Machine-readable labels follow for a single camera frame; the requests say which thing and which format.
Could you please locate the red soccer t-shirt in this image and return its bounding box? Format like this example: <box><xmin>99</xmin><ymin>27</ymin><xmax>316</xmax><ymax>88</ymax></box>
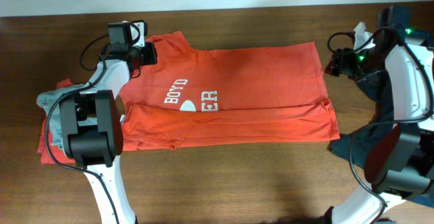
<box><xmin>119</xmin><ymin>32</ymin><xmax>339</xmax><ymax>151</ymax></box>

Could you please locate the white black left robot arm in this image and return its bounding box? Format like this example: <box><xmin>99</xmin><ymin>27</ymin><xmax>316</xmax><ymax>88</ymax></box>
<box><xmin>59</xmin><ymin>42</ymin><xmax>157</xmax><ymax>223</ymax></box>

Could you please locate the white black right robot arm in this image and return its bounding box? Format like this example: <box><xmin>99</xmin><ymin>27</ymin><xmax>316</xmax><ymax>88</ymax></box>
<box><xmin>322</xmin><ymin>24</ymin><xmax>433</xmax><ymax>223</ymax></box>

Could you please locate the folded red t-shirt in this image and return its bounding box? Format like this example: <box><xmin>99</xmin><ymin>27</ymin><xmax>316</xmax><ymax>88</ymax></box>
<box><xmin>37</xmin><ymin>78</ymin><xmax>77</xmax><ymax>165</ymax></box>

